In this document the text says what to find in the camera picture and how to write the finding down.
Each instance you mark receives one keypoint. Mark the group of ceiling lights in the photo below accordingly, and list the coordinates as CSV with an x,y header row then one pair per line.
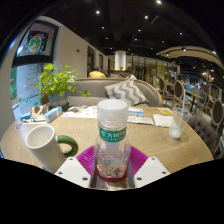
x,y
97,12

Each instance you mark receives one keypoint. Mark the grey white chevron pillow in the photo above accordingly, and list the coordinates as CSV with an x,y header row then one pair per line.
x,y
126,92

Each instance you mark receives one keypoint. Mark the grey tufted chair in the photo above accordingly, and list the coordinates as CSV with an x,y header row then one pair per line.
x,y
203,131

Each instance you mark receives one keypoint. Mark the framed wall poster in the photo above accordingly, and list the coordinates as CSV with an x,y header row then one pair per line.
x,y
36,41

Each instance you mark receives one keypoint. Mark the white round column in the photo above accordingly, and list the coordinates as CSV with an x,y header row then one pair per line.
x,y
120,60

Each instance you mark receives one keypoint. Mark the clear plastic water bottle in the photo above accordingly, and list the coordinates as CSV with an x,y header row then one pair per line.
x,y
112,140

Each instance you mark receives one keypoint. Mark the green potted plant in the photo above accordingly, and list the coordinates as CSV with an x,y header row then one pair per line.
x,y
56,81

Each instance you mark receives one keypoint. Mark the blue white booklet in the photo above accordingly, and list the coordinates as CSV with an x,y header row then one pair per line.
x,y
136,111

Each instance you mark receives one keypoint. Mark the small blue white box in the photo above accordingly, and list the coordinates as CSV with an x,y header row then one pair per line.
x,y
53,114

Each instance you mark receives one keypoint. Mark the white printed leaflet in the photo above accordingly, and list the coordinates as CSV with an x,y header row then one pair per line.
x,y
83,112
141,120

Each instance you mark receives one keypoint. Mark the person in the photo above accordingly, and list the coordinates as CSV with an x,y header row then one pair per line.
x,y
96,73
130,75

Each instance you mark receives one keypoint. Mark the white paper napkin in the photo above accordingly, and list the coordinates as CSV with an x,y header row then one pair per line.
x,y
162,120

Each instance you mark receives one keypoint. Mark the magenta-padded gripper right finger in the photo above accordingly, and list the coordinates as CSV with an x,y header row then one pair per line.
x,y
150,171

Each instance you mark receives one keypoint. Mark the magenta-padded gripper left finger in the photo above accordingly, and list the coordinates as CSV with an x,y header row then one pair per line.
x,y
75,171

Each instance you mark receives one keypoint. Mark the group of round-backed chairs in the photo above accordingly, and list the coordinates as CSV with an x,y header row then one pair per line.
x,y
178,90

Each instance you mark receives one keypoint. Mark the clear glass with straw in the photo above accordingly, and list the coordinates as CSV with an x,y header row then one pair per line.
x,y
178,125

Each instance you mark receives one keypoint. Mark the grey curved sofa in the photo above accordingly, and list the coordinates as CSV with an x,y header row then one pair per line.
x,y
93,88

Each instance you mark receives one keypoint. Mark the yellow card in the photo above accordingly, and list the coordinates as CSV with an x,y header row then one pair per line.
x,y
165,111

